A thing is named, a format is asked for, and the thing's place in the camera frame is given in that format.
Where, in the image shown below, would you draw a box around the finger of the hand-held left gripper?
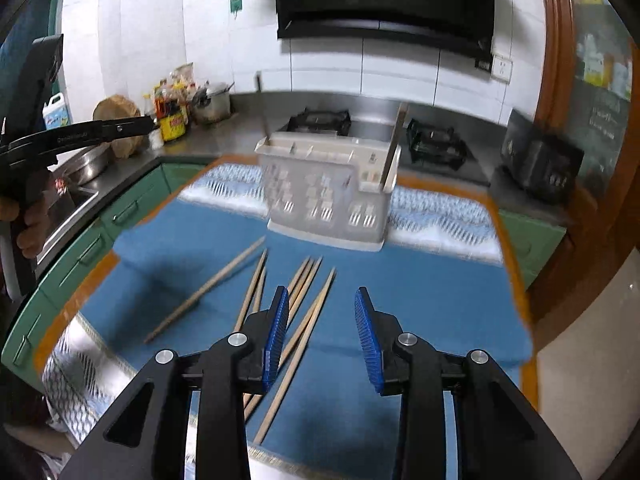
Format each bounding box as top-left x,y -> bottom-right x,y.
50,116 -> 156,161

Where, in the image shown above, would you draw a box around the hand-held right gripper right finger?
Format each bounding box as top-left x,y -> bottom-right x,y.
354,286 -> 583,480

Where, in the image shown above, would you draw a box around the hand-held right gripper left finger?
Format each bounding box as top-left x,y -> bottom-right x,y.
57,286 -> 291,480

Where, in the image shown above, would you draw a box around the bunch of wooden chopsticks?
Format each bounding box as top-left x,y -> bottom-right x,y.
144,236 -> 337,445

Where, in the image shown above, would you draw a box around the white plastic chopstick holder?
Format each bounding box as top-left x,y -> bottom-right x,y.
254,130 -> 402,253

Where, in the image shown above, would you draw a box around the long wooden chopstick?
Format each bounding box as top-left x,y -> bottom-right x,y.
382,102 -> 410,188

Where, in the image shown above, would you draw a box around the person's left hand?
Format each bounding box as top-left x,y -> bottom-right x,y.
0,192 -> 51,259

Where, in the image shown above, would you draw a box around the round wooden chopping block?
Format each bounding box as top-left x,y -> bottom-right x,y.
93,95 -> 143,158

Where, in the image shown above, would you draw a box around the white jug with blue label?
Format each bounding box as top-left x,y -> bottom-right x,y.
42,92 -> 71,128

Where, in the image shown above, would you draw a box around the steel bowl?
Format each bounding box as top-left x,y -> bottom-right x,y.
57,144 -> 112,186

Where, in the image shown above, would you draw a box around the blue striped cloth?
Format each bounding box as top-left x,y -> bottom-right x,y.
75,195 -> 533,456

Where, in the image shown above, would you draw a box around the steel sink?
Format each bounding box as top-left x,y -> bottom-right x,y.
35,185 -> 101,266

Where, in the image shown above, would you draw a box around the seasoning packets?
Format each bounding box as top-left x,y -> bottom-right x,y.
170,62 -> 196,91

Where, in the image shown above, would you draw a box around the steel pressure cooker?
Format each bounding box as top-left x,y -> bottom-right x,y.
191,81 -> 235,126

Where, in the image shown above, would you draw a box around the white blue patterned tablecloth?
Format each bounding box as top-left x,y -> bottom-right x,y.
40,162 -> 506,480

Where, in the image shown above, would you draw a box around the black gas stove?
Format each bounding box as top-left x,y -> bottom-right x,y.
282,107 -> 478,170

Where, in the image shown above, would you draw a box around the black countertop appliance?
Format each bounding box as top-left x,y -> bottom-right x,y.
501,109 -> 585,206

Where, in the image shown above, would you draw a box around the wooden glass door cabinet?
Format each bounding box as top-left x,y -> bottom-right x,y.
525,0 -> 640,321

